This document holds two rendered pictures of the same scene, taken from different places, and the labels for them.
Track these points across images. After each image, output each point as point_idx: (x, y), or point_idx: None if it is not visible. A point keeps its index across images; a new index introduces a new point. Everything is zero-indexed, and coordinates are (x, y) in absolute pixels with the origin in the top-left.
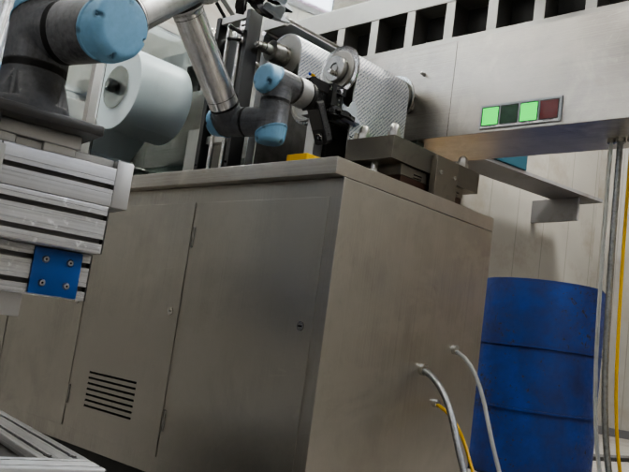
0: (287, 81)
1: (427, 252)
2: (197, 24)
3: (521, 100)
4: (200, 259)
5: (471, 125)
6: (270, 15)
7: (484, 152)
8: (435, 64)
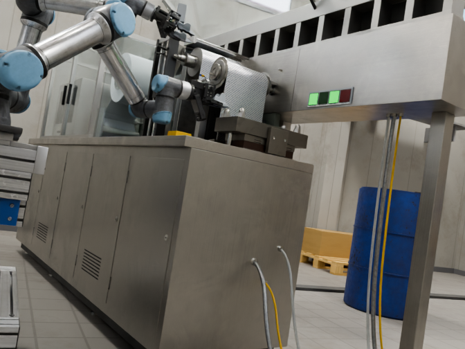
0: (170, 84)
1: (258, 190)
2: (109, 54)
3: (331, 89)
4: (129, 190)
5: (303, 104)
6: (178, 39)
7: (320, 119)
8: (287, 63)
